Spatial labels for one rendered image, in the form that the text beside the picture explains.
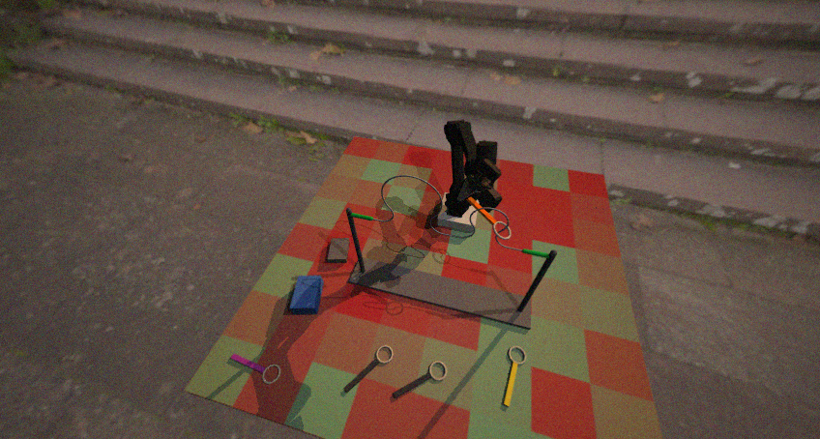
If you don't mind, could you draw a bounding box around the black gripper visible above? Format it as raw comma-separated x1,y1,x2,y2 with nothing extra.
445,159,501,218

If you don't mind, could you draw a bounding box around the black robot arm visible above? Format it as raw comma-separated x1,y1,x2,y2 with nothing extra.
444,120,502,208

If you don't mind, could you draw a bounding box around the yellow handle with tan loop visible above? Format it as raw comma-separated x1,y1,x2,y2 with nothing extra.
503,346,526,406

